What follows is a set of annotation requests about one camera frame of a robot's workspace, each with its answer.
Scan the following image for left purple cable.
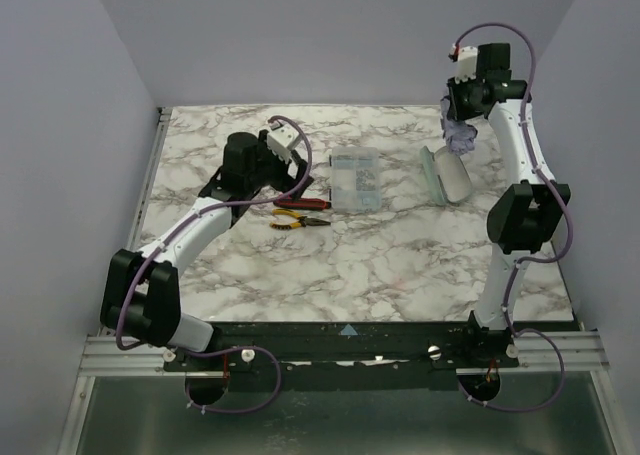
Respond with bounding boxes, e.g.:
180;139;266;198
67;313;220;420
115;115;313;415

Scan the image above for yellow handled pliers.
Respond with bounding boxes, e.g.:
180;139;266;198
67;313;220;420
269;208;331;231

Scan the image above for purple umbrella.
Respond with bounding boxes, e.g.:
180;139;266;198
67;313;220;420
440;95;478;156

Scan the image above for red black utility knife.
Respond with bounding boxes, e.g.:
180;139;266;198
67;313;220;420
273;198;332;211

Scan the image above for aluminium extrusion frame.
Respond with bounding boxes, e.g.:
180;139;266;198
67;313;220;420
79;331;610;377

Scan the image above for clear plastic screw box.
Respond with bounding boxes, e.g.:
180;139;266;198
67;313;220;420
329;146;382;213

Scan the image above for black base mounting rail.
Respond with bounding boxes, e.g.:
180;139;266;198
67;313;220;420
164;322;518;392

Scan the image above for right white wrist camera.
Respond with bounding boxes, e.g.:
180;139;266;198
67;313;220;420
449;45;479;84

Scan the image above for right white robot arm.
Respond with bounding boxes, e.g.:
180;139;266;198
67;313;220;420
443;43;571;336

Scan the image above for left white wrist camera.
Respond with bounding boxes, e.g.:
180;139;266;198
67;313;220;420
266;121;298;163

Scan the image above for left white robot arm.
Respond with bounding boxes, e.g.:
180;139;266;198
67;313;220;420
100;122;312;353

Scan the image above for mint green umbrella case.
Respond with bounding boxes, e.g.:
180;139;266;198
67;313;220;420
420;146;473;206

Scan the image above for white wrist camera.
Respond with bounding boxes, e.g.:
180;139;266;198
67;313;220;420
266;121;298;163
449;45;479;84

